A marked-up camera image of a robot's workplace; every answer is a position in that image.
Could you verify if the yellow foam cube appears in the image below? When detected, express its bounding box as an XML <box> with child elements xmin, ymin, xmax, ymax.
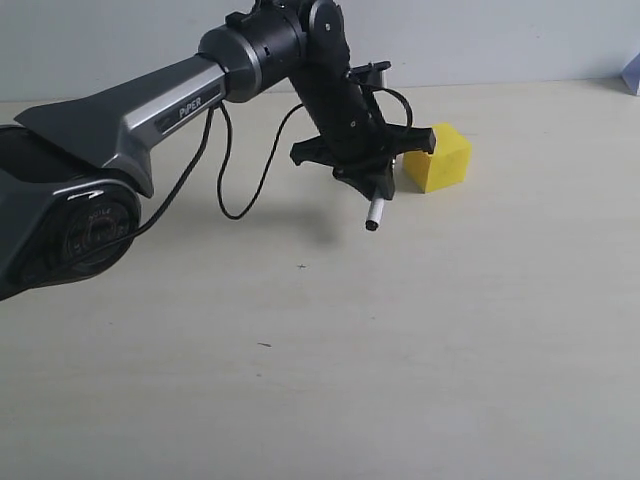
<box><xmin>402</xmin><ymin>123</ymin><xmax>472</xmax><ymax>193</ymax></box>

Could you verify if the black and white whiteboard marker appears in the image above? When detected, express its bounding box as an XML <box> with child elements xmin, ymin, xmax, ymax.
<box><xmin>365</xmin><ymin>192</ymin><xmax>386</xmax><ymax>232</ymax></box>

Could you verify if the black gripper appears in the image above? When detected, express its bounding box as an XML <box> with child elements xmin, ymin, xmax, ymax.
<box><xmin>290</xmin><ymin>112</ymin><xmax>436</xmax><ymax>200</ymax></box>

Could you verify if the blue white box corner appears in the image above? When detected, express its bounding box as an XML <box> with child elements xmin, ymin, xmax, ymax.
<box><xmin>621</xmin><ymin>53</ymin><xmax>640</xmax><ymax>97</ymax></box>

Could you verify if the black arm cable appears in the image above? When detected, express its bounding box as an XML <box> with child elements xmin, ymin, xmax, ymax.
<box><xmin>29</xmin><ymin>84</ymin><xmax>416</xmax><ymax>281</ymax></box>

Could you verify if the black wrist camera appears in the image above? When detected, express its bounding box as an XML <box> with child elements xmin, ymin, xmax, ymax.
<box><xmin>347</xmin><ymin>60</ymin><xmax>392</xmax><ymax>91</ymax></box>

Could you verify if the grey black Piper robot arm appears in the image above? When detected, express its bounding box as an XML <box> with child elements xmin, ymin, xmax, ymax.
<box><xmin>1</xmin><ymin>1</ymin><xmax>436</xmax><ymax>299</ymax></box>

